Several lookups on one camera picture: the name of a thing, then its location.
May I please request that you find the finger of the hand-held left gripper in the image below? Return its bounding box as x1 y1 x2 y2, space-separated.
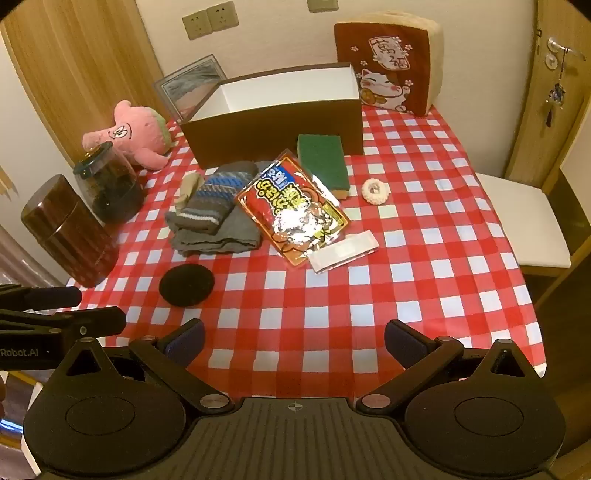
0 285 83 310
0 306 126 344

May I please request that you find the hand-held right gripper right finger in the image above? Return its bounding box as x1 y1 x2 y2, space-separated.
358 319 539 416

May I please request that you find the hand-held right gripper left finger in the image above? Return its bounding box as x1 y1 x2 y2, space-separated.
54 318 234 416

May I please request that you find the grey towel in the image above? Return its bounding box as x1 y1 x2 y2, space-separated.
165 161 278 257

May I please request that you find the blue striped knit sock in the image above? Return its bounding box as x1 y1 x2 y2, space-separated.
178 171 259 236

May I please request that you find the white fluffy scrunchie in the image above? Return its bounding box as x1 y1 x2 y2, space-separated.
361 178 390 204

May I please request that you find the beige cloth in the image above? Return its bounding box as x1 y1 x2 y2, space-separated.
178 173 206 210

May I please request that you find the red snack packet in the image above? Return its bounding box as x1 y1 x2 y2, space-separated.
234 148 350 267

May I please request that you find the green yellow sponge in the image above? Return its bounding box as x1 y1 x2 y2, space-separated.
297 134 350 201

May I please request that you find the white cardboard box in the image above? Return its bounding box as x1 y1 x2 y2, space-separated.
179 62 365 171

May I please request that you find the black round pad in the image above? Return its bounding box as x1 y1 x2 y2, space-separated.
159 264 215 308

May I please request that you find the brown cylindrical canister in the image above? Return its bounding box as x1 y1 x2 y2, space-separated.
21 174 120 289

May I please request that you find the red white checkered tablecloth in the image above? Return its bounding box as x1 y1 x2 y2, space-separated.
67 104 548 400

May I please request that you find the white flat packet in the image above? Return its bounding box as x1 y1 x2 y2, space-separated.
307 230 380 274

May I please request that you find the dark glass jar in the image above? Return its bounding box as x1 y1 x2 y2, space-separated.
73 142 146 225

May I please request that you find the white seat wooden chair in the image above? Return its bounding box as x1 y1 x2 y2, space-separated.
475 166 591 315

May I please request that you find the pink plush toy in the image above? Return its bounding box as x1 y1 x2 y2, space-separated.
83 100 172 171

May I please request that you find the wooden panel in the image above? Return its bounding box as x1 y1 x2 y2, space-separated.
0 0 167 162

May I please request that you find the wooden door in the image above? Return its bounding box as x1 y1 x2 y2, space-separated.
505 0 591 185

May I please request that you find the brown beige cushion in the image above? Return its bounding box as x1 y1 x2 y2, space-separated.
334 9 445 116

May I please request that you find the clear acrylic picture frame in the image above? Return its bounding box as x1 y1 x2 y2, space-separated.
154 54 228 121

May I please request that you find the hanging keychain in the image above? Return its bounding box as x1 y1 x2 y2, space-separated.
545 51 567 127

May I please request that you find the silver door handle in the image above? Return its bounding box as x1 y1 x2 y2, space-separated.
548 38 585 58

